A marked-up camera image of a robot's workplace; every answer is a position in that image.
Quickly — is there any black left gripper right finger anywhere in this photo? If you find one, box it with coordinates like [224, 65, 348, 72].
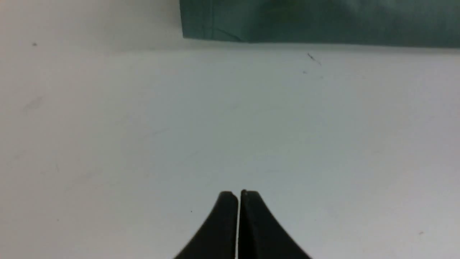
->
[238, 190, 310, 259]

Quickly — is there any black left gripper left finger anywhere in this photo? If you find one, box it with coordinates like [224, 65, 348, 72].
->
[175, 191, 239, 259]

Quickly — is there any green long sleeve shirt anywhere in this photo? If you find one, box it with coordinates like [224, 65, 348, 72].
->
[179, 0, 460, 49]

